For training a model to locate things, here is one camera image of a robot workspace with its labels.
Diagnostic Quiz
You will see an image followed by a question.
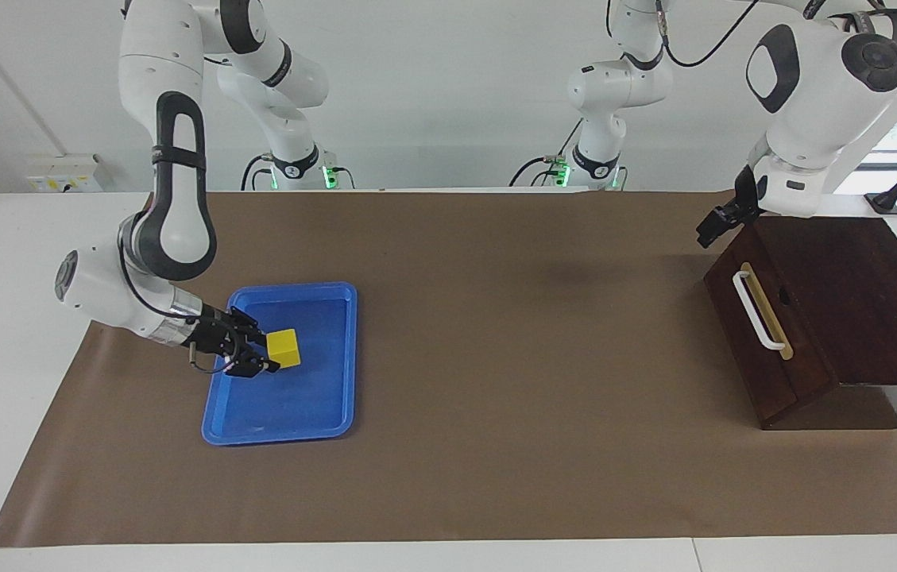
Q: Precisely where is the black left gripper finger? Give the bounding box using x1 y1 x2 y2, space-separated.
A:
695 203 746 250

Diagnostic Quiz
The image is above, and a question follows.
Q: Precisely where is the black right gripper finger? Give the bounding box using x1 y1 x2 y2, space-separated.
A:
224 353 283 379
226 307 268 341

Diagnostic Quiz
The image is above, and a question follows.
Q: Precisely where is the yellow cube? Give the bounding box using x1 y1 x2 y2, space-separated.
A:
266 328 302 369

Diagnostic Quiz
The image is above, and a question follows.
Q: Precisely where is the white drawer handle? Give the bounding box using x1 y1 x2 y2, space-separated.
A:
732 270 787 351

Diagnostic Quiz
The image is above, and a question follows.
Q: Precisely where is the dark wooden drawer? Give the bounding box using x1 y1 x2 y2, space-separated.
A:
704 225 835 408

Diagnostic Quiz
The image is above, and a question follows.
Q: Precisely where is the dark wooden drawer cabinet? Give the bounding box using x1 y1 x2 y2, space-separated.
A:
704 216 897 431

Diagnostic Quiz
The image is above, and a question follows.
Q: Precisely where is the blue plastic tray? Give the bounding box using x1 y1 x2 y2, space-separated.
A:
201 281 358 446

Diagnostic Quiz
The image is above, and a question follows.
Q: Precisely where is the brown table mat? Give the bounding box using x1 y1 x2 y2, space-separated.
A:
0 191 897 547

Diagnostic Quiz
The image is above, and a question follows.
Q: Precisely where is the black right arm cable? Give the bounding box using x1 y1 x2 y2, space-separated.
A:
118 222 246 375

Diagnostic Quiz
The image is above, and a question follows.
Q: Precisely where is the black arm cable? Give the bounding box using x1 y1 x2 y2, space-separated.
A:
659 0 759 67
118 222 246 375

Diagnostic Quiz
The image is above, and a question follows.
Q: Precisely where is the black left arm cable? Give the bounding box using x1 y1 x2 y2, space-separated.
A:
659 0 759 67

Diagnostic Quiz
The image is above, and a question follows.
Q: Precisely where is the black base cable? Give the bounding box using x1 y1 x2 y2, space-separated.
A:
508 155 568 188
241 154 274 191

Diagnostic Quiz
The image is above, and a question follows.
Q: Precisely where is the white wall socket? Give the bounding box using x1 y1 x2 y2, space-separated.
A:
25 154 103 193

